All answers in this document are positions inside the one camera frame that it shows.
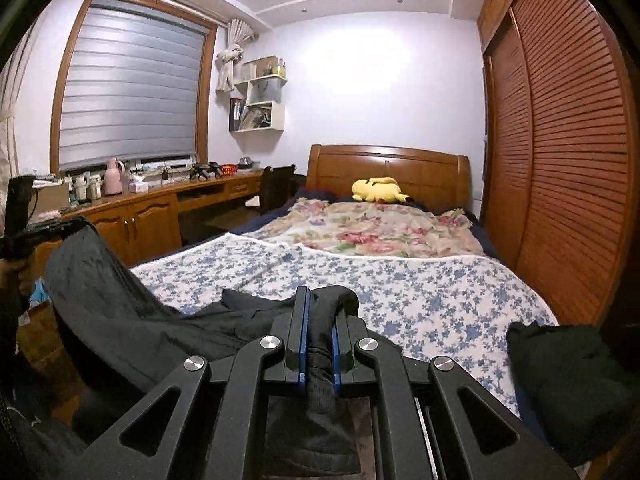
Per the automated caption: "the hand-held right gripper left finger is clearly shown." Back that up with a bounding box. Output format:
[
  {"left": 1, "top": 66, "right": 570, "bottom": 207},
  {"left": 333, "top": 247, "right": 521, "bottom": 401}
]
[{"left": 75, "top": 286, "right": 313, "bottom": 480}]

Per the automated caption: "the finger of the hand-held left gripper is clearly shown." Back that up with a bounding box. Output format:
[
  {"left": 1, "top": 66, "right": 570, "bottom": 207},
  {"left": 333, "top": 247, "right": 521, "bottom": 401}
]
[{"left": 27, "top": 216, "right": 96, "bottom": 243}]

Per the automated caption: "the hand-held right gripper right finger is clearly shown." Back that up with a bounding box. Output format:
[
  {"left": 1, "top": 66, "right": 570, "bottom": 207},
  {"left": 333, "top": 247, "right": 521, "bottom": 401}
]
[{"left": 330, "top": 315, "right": 576, "bottom": 480}]

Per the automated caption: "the black zip jacket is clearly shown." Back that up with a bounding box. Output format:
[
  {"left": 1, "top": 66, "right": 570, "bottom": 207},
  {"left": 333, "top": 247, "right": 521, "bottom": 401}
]
[{"left": 42, "top": 220, "right": 361, "bottom": 476}]

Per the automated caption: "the cluster of white bottles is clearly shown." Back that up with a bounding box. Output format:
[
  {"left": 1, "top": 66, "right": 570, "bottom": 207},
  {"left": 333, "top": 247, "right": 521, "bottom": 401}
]
[{"left": 65, "top": 172, "right": 103, "bottom": 203}]

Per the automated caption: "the pink thermos jug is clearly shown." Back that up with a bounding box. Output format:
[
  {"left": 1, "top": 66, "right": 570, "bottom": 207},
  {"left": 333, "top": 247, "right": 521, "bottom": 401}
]
[{"left": 103, "top": 157, "right": 124, "bottom": 196}]

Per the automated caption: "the cream tied curtain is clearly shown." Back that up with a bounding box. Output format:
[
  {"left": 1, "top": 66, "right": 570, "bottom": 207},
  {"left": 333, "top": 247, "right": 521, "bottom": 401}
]
[
  {"left": 215, "top": 19, "right": 258, "bottom": 93},
  {"left": 0, "top": 20, "right": 38, "bottom": 196}
]

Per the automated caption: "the blue floral blanket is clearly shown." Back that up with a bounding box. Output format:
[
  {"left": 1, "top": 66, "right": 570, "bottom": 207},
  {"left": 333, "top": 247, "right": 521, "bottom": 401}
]
[{"left": 131, "top": 232, "right": 558, "bottom": 418}]

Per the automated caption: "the wooden desk cabinet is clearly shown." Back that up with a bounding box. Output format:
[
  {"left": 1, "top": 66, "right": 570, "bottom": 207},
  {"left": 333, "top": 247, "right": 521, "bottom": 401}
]
[{"left": 25, "top": 172, "right": 266, "bottom": 268}]

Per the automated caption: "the pink floral quilt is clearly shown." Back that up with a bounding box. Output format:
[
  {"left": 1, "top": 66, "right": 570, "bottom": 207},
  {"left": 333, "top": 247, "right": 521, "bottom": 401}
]
[{"left": 250, "top": 197, "right": 486, "bottom": 259}]

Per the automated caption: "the black hand-held device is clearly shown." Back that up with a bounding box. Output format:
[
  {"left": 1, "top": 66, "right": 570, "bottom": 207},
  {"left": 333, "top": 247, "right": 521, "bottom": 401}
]
[{"left": 190, "top": 161, "right": 223, "bottom": 181}]

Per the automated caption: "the grey window blind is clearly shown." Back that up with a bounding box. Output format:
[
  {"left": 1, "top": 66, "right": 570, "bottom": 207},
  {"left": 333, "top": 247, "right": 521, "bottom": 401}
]
[{"left": 59, "top": 0, "right": 211, "bottom": 173}]

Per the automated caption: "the yellow plush toy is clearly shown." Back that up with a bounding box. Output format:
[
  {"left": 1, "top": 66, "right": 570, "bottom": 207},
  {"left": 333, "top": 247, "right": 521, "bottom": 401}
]
[{"left": 351, "top": 176, "right": 411, "bottom": 206}]

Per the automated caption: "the dark chair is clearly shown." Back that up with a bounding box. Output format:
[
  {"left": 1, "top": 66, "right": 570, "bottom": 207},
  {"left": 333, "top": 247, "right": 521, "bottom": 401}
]
[{"left": 245, "top": 165, "right": 296, "bottom": 216}]

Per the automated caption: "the wooden headboard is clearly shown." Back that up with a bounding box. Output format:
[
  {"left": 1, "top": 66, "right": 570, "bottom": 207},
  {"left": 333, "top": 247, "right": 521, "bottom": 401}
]
[{"left": 306, "top": 144, "right": 472, "bottom": 221}]

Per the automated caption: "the black folded garment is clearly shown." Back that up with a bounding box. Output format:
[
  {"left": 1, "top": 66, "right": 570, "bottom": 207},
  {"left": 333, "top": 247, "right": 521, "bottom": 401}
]
[{"left": 506, "top": 320, "right": 640, "bottom": 466}]

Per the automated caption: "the grey paper bag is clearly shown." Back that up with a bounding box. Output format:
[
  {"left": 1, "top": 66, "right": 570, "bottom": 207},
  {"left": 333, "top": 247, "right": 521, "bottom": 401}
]
[{"left": 248, "top": 76, "right": 283, "bottom": 103}]

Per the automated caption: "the wooden slatted wardrobe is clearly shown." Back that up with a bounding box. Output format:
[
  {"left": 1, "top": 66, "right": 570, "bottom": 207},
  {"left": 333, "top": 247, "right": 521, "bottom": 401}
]
[{"left": 476, "top": 0, "right": 636, "bottom": 328}]

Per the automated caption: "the wooden window frame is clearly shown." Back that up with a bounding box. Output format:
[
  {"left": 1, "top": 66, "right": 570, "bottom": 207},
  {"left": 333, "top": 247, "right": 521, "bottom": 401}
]
[{"left": 49, "top": 0, "right": 219, "bottom": 176}]

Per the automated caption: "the white wall shelf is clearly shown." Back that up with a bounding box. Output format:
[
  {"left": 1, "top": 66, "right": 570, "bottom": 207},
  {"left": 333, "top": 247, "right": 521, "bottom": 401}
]
[{"left": 228, "top": 56, "right": 288, "bottom": 133}]

